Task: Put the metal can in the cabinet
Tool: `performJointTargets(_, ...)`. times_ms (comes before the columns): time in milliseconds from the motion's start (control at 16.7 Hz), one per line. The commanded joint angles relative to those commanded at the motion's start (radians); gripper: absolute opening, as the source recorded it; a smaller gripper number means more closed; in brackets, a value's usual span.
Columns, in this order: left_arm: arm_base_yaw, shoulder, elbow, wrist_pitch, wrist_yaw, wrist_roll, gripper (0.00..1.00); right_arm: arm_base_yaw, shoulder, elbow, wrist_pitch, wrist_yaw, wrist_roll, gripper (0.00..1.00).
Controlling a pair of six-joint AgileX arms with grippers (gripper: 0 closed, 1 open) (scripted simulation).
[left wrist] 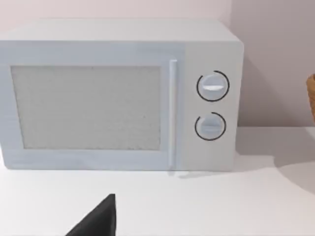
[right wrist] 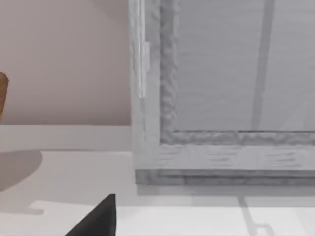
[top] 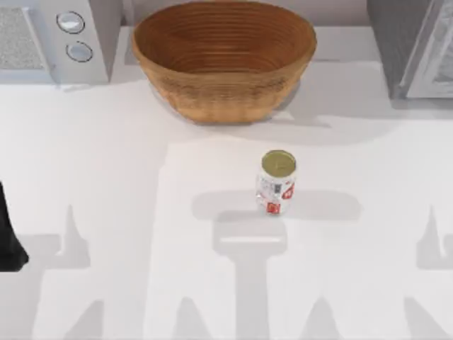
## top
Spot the pale microwave oven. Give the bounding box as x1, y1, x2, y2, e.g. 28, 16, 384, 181
0, 0, 125, 86

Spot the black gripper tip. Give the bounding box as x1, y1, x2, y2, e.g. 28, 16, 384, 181
0, 181, 30, 273

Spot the pale glass cabinet door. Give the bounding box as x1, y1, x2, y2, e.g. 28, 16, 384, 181
398, 0, 453, 99

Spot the silver microwave knob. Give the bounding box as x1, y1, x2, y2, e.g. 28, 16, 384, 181
65, 40, 94, 64
56, 11, 86, 35

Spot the red and white can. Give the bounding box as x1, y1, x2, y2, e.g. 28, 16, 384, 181
255, 149, 297, 217

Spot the brown woven basket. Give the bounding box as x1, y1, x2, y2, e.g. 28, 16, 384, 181
131, 0, 318, 126

